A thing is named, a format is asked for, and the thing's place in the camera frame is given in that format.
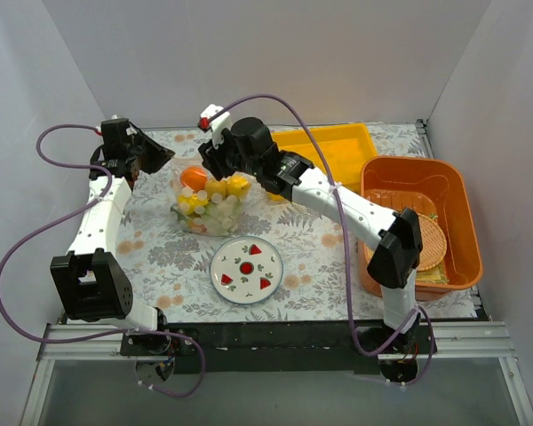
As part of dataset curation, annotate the clear zip top bag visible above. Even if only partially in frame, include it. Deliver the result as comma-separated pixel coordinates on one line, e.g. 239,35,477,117
170,158,247,236

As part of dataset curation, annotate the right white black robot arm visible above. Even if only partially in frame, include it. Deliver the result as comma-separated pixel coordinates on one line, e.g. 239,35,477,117
198,111,423,356

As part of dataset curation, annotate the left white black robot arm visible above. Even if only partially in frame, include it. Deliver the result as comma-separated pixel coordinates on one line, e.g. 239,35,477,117
50,117,175,355

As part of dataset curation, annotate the smooth fake yellow lemon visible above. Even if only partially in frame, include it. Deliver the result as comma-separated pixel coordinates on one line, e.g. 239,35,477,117
226,175,251,200

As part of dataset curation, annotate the fake orange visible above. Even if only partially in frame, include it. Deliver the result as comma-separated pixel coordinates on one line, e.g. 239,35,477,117
179,166,208,191

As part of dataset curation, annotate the wrinkled fake yellow lemon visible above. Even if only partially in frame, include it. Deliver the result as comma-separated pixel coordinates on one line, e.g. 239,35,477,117
204,178,227,202

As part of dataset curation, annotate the yellow plastic tray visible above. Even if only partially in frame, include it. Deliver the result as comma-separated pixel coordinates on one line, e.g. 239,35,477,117
272,123,378,193

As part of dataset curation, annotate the floral pattern table mat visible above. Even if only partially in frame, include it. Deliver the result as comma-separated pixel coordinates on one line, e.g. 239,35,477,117
66,122,479,325

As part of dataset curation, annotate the watermelon pattern ceramic plate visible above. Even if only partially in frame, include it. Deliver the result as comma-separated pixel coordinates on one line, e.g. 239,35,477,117
210,236,284,305

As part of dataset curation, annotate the orange plastic tub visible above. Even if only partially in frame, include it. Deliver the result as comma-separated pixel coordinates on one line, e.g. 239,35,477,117
361,156,483,301

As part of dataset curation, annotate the round woven bamboo basket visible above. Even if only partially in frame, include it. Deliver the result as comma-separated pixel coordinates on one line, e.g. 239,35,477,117
417,214,448,272

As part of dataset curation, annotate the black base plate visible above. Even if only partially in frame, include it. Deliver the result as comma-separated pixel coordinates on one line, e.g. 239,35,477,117
120,320,431,375

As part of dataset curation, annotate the aluminium frame rail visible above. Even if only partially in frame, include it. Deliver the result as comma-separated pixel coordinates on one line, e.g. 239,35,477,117
19,118,533,426

